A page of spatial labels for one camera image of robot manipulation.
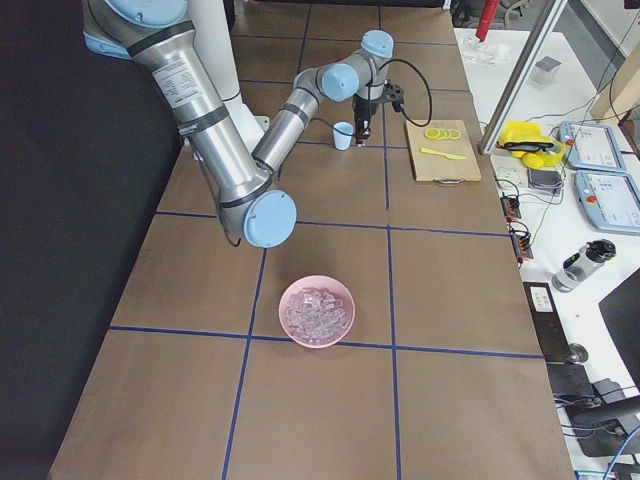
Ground light blue cup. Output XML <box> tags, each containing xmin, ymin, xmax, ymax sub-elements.
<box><xmin>332</xmin><ymin>121</ymin><xmax>354</xmax><ymax>151</ymax></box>

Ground front lemon slice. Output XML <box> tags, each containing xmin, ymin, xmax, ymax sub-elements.
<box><xmin>424</xmin><ymin>128</ymin><xmax>440</xmax><ymax>140</ymax></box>

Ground pink bowl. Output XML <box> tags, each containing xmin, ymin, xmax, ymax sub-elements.
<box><xmin>278</xmin><ymin>275</ymin><xmax>356</xmax><ymax>349</ymax></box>

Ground orange adapter board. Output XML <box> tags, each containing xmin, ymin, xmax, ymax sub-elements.
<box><xmin>509</xmin><ymin>224</ymin><xmax>534</xmax><ymax>264</ymax></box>
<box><xmin>500</xmin><ymin>195</ymin><xmax>521</xmax><ymax>222</ymax></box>

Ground aluminium frame post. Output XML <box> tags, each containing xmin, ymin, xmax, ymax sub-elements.
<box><xmin>478</xmin><ymin>0</ymin><xmax>568</xmax><ymax>155</ymax></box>

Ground clear water bottle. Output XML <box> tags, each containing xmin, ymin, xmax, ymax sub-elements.
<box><xmin>551</xmin><ymin>239</ymin><xmax>616</xmax><ymax>292</ymax></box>

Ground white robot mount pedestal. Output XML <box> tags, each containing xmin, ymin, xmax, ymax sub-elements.
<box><xmin>187</xmin><ymin>0</ymin><xmax>264</xmax><ymax>151</ymax></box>

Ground crumpled plastic bags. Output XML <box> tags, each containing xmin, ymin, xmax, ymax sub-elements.
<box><xmin>458</xmin><ymin>35</ymin><xmax>511</xmax><ymax>66</ymax></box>

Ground lower teach pendant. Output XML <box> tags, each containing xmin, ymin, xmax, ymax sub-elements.
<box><xmin>574</xmin><ymin>170</ymin><xmax>639</xmax><ymax>235</ymax></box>

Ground grey pouch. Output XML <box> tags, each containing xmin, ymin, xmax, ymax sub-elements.
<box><xmin>527</xmin><ymin>170</ymin><xmax>564</xmax><ymax>190</ymax></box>

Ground teach pendant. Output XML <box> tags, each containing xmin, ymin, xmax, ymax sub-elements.
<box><xmin>574</xmin><ymin>170</ymin><xmax>639</xmax><ymax>235</ymax></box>
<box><xmin>558</xmin><ymin>121</ymin><xmax>627</xmax><ymax>173</ymax></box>

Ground clear ice cubes pile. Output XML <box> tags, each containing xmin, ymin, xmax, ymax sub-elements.
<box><xmin>284</xmin><ymin>288</ymin><xmax>352</xmax><ymax>348</ymax></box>

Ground upper teach pendant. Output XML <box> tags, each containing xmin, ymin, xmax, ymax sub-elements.
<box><xmin>558</xmin><ymin>121</ymin><xmax>627</xmax><ymax>173</ymax></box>

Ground bamboo cutting board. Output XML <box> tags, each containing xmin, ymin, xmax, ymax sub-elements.
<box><xmin>405</xmin><ymin>120</ymin><xmax>482</xmax><ymax>184</ymax></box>

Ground yellow cloth bag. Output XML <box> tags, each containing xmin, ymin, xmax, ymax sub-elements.
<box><xmin>498</xmin><ymin>120</ymin><xmax>565</xmax><ymax>170</ymax></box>

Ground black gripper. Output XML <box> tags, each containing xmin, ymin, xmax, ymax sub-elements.
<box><xmin>352</xmin><ymin>95</ymin><xmax>376</xmax><ymax>146</ymax></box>

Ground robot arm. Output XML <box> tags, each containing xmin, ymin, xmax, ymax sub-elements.
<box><xmin>82</xmin><ymin>1</ymin><xmax>394</xmax><ymax>248</ymax></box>

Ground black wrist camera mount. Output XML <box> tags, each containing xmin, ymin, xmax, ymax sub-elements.
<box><xmin>377</xmin><ymin>82</ymin><xmax>404</xmax><ymax>113</ymax></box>

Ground yellow plastic knife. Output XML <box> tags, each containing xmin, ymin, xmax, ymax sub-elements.
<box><xmin>420</xmin><ymin>147</ymin><xmax>467</xmax><ymax>160</ymax></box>

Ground black braided cable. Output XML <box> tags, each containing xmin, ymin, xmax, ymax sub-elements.
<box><xmin>364</xmin><ymin>58</ymin><xmax>433</xmax><ymax>128</ymax></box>

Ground white power strip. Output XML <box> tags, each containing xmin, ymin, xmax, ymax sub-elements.
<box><xmin>495</xmin><ymin>166</ymin><xmax>529</xmax><ymax>188</ymax></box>

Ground red object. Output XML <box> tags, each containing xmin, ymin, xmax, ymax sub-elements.
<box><xmin>475</xmin><ymin>0</ymin><xmax>500</xmax><ymax>42</ymax></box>

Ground black monitor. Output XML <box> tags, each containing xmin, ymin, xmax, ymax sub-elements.
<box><xmin>599</xmin><ymin>270</ymin><xmax>640</xmax><ymax>385</ymax></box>

